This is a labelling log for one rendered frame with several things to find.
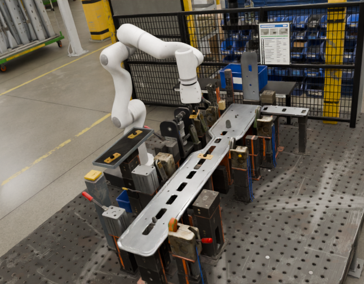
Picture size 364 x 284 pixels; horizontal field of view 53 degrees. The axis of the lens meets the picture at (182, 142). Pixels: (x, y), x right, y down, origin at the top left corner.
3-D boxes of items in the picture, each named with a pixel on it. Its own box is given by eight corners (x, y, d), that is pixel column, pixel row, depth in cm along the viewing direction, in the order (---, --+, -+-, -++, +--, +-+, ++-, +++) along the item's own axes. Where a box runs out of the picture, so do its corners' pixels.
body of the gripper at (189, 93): (176, 84, 176) (180, 104, 182) (197, 82, 173) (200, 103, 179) (180, 78, 182) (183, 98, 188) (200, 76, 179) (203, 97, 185)
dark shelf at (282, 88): (288, 98, 244) (288, 94, 243) (172, 91, 287) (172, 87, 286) (296, 85, 260) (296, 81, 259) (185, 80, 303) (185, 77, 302)
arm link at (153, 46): (156, 41, 192) (203, 66, 183) (136, 51, 182) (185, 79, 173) (158, 25, 186) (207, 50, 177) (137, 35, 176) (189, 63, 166)
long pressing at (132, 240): (156, 261, 142) (156, 258, 141) (111, 246, 153) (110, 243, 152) (263, 106, 242) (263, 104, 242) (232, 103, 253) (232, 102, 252)
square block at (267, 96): (274, 142, 256) (272, 95, 239) (262, 141, 260) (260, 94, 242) (277, 136, 262) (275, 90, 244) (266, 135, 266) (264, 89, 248)
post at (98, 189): (118, 251, 190) (94, 183, 168) (106, 247, 193) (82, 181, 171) (126, 241, 195) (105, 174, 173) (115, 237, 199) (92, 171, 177)
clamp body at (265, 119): (274, 172, 228) (272, 122, 210) (255, 168, 233) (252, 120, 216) (278, 163, 234) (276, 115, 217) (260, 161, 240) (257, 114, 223)
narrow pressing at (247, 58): (259, 100, 248) (256, 52, 231) (243, 99, 254) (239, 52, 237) (259, 100, 249) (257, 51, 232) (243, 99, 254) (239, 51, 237)
